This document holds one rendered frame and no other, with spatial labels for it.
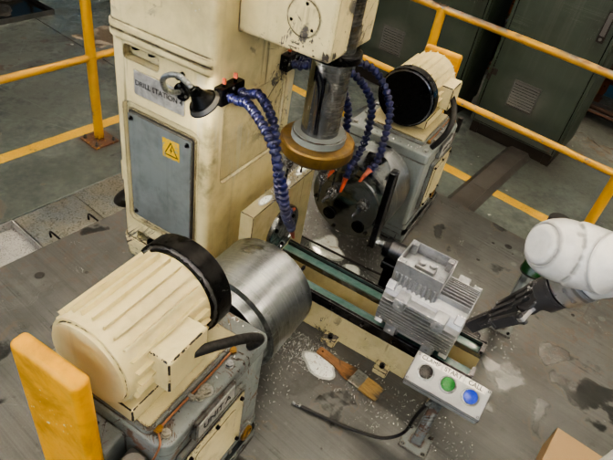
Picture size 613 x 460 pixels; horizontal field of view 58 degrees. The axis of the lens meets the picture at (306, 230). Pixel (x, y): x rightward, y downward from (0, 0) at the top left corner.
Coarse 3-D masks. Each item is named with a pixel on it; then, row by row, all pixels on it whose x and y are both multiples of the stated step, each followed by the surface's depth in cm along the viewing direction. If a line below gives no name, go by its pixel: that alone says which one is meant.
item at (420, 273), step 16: (416, 240) 137; (400, 256) 131; (416, 256) 137; (432, 256) 136; (448, 256) 134; (400, 272) 131; (416, 272) 129; (432, 272) 131; (448, 272) 134; (416, 288) 131; (432, 288) 129
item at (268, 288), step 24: (240, 240) 129; (264, 240) 125; (240, 264) 118; (264, 264) 119; (288, 264) 122; (240, 288) 113; (264, 288) 116; (288, 288) 120; (240, 312) 111; (264, 312) 113; (288, 312) 119; (288, 336) 123; (264, 360) 120
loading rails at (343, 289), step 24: (312, 264) 158; (336, 264) 158; (312, 288) 150; (336, 288) 157; (360, 288) 153; (384, 288) 153; (312, 312) 152; (336, 312) 147; (360, 312) 146; (336, 336) 151; (360, 336) 147; (384, 336) 142; (384, 360) 147; (408, 360) 142; (456, 360) 147
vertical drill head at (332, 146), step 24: (360, 0) 106; (360, 24) 111; (312, 72) 118; (336, 72) 115; (312, 96) 120; (336, 96) 119; (312, 120) 123; (336, 120) 124; (288, 144) 126; (312, 144) 124; (336, 144) 125; (288, 168) 134; (312, 168) 126; (336, 168) 127
